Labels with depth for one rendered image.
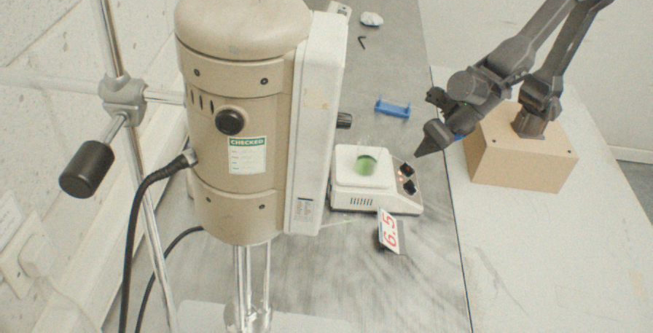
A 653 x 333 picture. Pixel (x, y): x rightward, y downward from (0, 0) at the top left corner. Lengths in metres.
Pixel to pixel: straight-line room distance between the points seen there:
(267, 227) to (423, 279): 0.55
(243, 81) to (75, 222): 0.55
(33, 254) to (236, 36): 0.46
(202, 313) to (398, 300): 0.35
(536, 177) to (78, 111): 0.96
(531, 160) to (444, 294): 0.39
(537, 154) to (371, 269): 0.47
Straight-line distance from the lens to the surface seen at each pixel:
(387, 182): 0.99
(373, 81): 1.44
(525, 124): 1.18
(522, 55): 0.96
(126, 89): 0.43
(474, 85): 0.90
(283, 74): 0.35
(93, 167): 0.39
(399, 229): 1.02
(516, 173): 1.19
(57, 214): 0.79
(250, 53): 0.33
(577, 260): 1.14
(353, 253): 0.96
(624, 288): 1.15
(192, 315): 0.88
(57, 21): 0.74
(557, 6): 1.00
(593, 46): 2.69
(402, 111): 1.32
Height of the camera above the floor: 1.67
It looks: 41 degrees down
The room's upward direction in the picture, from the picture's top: 8 degrees clockwise
